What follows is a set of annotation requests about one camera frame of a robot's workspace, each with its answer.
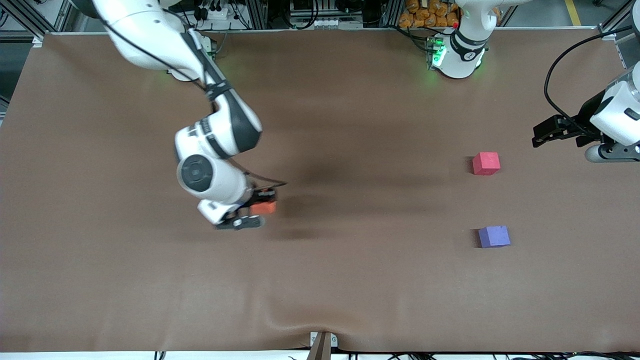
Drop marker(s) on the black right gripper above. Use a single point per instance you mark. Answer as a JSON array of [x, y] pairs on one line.
[[254, 194]]

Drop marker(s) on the metal table edge clamp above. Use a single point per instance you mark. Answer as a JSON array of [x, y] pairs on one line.
[[313, 341]]

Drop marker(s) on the purple foam block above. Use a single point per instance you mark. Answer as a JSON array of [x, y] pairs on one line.
[[494, 236]]

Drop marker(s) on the brown table mat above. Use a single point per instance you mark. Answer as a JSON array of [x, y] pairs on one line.
[[350, 275]]

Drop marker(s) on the orange foam block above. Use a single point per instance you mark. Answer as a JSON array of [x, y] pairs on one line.
[[264, 207]]

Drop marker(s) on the white power strip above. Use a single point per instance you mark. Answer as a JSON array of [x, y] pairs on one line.
[[215, 12]]

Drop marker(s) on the metal frame corner bracket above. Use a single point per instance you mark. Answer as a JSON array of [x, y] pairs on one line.
[[38, 41], [607, 33]]

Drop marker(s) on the aluminium frame post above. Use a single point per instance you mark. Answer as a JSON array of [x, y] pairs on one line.
[[256, 12]]

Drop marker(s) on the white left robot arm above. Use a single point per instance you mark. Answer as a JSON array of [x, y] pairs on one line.
[[462, 55]]

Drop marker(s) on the white terminal strip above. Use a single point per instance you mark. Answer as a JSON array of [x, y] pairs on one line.
[[325, 23]]

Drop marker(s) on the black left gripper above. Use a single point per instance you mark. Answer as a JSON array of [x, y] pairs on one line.
[[586, 118]]

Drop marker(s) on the red foam block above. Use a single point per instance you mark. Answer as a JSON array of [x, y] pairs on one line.
[[486, 164]]

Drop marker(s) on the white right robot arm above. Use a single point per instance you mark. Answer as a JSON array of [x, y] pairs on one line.
[[200, 175]]

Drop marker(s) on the pile of orange items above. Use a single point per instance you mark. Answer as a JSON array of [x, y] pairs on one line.
[[425, 15]]

